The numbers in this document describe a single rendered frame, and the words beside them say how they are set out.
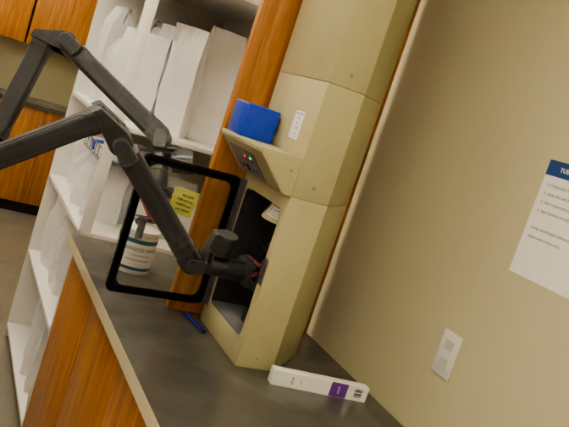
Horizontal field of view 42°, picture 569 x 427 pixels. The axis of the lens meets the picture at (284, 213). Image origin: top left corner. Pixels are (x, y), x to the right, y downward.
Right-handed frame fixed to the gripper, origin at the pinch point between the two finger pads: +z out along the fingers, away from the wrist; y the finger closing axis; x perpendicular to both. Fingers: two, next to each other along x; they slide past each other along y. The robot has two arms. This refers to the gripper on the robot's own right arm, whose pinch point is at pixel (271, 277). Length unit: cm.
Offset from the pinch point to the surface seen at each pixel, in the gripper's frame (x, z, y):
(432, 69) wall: -70, 34, 9
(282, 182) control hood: -28.1, -12.6, -13.9
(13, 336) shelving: 108, -32, 191
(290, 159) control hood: -34.1, -12.6, -13.9
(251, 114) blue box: -41.2, -18.3, 5.9
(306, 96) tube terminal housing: -50, -9, -4
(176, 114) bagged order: -29, -7, 114
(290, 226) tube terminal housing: -17.7, -6.4, -13.9
